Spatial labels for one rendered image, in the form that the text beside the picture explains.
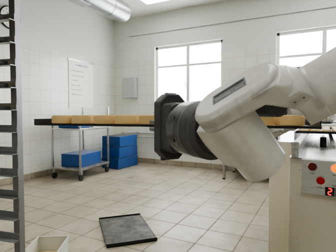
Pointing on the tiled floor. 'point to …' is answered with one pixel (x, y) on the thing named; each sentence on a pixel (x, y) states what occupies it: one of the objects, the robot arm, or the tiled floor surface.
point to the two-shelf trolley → (79, 151)
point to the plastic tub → (49, 244)
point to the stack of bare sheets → (125, 230)
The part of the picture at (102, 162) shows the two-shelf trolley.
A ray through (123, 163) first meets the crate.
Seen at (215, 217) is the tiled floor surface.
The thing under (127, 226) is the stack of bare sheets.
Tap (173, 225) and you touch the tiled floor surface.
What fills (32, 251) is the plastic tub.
